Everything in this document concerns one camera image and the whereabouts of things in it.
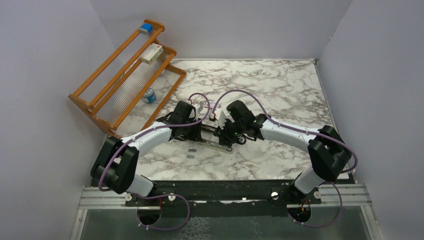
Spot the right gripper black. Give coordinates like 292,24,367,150
214,117,245,147

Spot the black stapler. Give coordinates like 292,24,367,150
201,123,247,146

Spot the red white staple box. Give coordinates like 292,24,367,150
206,102,214,109

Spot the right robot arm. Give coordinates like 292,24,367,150
211,100,352,204

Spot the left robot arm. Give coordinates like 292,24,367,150
90,101,200,206

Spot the blue white jar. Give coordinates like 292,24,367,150
142,87,156,104

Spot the orange wooden shelf rack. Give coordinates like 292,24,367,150
68,18,187,137

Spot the white red box on shelf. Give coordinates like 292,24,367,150
139,43,163,65

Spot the blue grey eraser block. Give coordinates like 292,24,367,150
138,23,153,36

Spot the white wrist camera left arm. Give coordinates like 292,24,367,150
190,103,204,121

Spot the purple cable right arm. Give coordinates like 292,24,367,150
211,89,359,229

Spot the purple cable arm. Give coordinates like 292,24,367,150
98,93,212,232
211,89,359,229

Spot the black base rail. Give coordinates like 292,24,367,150
81,179,372,220

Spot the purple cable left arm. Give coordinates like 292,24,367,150
98,93,212,232

